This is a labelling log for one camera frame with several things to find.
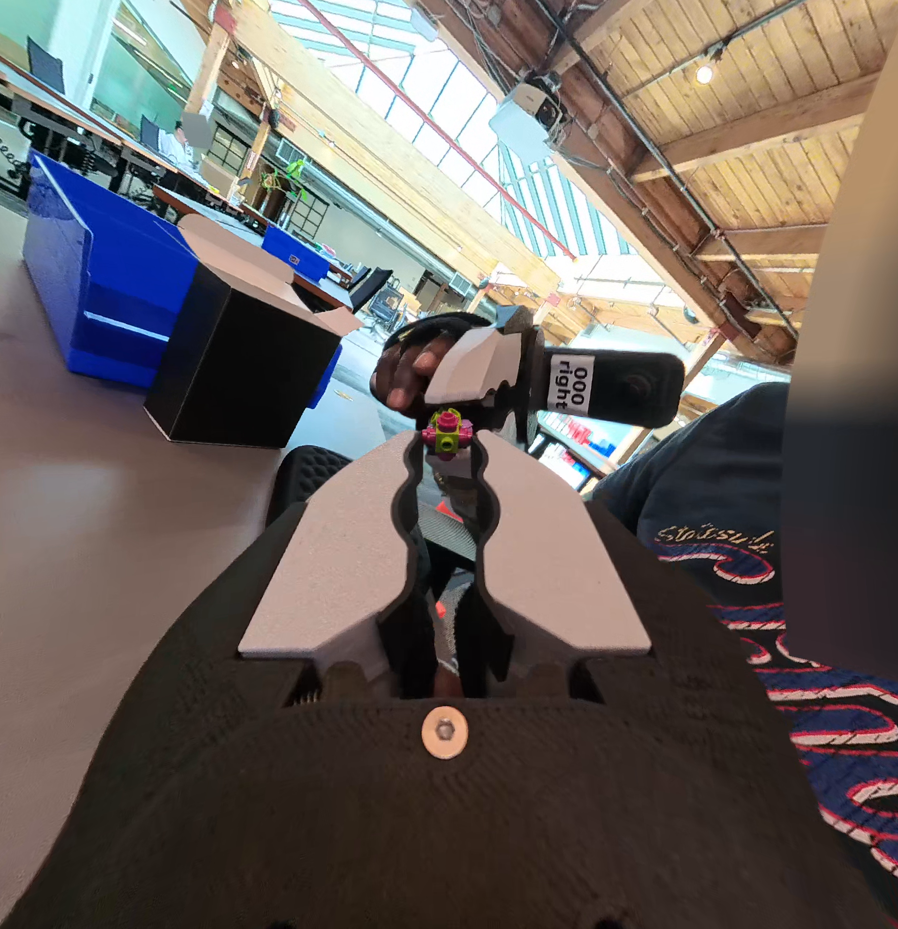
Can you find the black office chair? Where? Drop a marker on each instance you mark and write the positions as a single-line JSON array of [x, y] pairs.
[[369, 287]]

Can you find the brown office desk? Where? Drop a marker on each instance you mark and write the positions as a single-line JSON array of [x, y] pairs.
[[71, 109]]

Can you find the white ceiling unit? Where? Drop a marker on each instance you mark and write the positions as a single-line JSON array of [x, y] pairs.
[[525, 123]]

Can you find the magenta lego flower cluster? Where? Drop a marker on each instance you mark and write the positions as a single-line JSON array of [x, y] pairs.
[[446, 435]]

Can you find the blue plastic bin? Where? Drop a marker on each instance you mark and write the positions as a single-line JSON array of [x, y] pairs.
[[93, 276]]

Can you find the ceiling spot lamp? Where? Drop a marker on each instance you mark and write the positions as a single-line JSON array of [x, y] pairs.
[[704, 72]]

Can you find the black honeycomb cushion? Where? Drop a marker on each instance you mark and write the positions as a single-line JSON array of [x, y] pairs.
[[311, 472]]

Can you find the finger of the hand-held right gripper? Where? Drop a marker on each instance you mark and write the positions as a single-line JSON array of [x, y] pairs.
[[470, 366], [456, 483]]

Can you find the black carton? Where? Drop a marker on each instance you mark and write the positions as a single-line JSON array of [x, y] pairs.
[[238, 377]]

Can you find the small blue bin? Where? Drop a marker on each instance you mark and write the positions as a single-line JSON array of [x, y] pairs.
[[296, 254]]

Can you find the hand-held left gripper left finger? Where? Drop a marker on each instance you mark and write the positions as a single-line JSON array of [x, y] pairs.
[[325, 573]]

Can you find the green potted plant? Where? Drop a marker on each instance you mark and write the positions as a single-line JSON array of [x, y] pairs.
[[289, 178]]

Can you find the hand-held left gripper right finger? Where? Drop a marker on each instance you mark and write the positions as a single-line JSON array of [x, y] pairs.
[[565, 573]]

